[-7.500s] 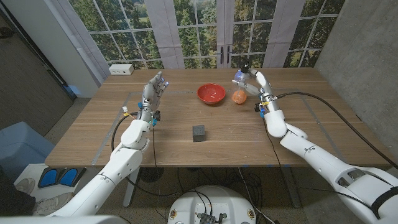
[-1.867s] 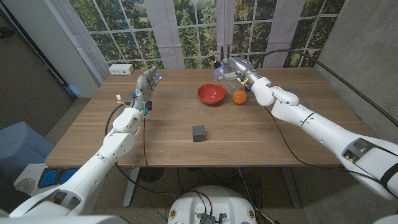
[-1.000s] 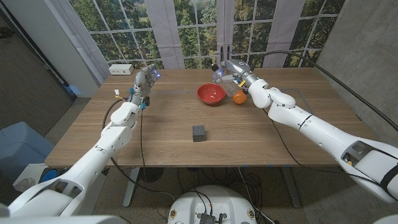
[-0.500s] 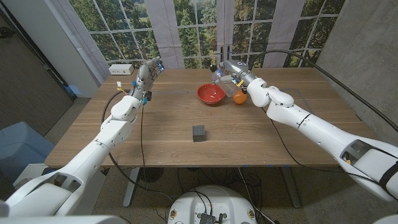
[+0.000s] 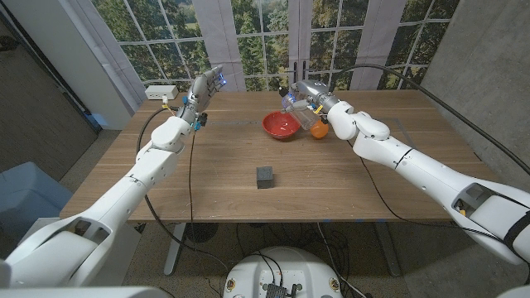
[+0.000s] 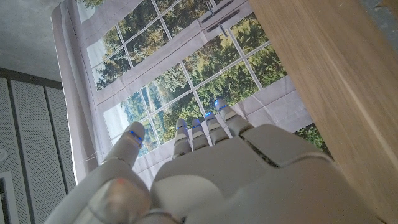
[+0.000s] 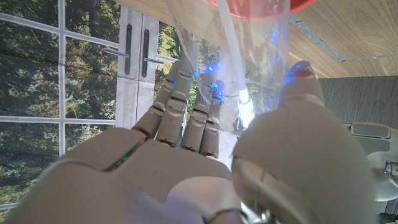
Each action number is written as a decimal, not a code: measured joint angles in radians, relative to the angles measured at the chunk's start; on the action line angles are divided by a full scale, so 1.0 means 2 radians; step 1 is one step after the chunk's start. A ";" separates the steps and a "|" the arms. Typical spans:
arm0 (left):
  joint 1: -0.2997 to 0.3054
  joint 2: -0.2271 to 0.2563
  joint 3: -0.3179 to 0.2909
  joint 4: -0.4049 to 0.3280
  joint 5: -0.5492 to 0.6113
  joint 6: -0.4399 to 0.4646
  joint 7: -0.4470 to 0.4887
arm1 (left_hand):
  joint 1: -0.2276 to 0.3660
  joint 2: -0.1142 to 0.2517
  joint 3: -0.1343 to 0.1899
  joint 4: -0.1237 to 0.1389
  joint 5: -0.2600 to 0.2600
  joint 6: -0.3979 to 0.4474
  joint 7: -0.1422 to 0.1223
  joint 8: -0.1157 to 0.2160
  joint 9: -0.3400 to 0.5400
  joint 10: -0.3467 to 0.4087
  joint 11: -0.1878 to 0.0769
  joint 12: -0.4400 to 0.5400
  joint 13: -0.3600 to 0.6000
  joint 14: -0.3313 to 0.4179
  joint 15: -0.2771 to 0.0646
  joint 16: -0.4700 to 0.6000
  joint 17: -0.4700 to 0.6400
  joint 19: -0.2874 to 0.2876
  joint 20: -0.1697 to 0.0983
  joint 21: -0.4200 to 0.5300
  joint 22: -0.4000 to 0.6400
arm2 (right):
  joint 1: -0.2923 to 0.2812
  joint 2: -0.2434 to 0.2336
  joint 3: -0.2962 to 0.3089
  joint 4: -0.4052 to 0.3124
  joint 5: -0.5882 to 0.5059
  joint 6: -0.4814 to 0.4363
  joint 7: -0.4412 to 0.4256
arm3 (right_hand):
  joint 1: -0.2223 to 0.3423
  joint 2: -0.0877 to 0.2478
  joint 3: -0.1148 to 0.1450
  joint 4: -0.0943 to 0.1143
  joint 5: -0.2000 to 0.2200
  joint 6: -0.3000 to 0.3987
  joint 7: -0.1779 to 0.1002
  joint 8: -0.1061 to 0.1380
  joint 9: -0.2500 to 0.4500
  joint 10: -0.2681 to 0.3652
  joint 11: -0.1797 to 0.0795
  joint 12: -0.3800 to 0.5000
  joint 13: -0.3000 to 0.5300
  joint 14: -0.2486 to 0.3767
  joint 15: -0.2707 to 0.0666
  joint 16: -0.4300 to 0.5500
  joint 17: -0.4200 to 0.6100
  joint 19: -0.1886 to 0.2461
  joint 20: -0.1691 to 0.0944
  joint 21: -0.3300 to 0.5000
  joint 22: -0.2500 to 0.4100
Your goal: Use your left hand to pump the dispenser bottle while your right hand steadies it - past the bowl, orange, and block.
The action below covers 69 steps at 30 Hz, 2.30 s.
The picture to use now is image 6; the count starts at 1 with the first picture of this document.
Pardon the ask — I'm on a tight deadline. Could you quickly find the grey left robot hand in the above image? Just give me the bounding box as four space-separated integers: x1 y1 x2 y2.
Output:
43 98 385 224

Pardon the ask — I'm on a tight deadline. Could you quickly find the printed window backdrop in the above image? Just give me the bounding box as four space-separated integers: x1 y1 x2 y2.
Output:
51 0 333 187

